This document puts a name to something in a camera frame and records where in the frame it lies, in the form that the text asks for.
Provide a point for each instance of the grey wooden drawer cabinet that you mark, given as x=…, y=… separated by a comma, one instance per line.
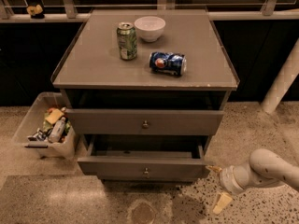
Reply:
x=93, y=75

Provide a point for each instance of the white slanted post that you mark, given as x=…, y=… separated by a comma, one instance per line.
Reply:
x=286, y=76

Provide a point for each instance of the grey top drawer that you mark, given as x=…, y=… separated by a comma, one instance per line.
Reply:
x=129, y=121

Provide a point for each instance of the brass drawer knob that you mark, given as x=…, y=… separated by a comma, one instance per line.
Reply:
x=145, y=124
x=146, y=173

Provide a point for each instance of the yellow toy on ledge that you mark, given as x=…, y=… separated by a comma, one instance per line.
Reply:
x=36, y=12

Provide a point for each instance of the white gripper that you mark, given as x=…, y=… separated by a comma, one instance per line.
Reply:
x=226, y=178

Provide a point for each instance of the yellow snack packet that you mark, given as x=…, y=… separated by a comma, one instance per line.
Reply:
x=54, y=116

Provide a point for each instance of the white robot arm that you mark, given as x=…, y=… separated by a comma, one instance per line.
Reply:
x=262, y=169

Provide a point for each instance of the blue pepsi can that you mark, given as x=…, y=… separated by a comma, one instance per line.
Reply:
x=168, y=62

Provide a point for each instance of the clear plastic bottle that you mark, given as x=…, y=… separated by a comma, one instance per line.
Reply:
x=57, y=130

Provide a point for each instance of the clear plastic storage bin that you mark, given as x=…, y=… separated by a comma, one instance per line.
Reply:
x=34, y=122

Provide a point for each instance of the brass middle drawer knob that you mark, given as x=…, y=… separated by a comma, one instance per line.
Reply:
x=146, y=173

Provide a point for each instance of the white ceramic bowl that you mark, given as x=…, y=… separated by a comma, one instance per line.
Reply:
x=150, y=28

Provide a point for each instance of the green soda can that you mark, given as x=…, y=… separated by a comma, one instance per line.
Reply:
x=127, y=44

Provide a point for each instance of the brass top drawer knob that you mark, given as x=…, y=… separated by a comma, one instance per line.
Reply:
x=145, y=124

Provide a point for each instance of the grey drawer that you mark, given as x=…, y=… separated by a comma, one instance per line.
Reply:
x=169, y=158
x=129, y=121

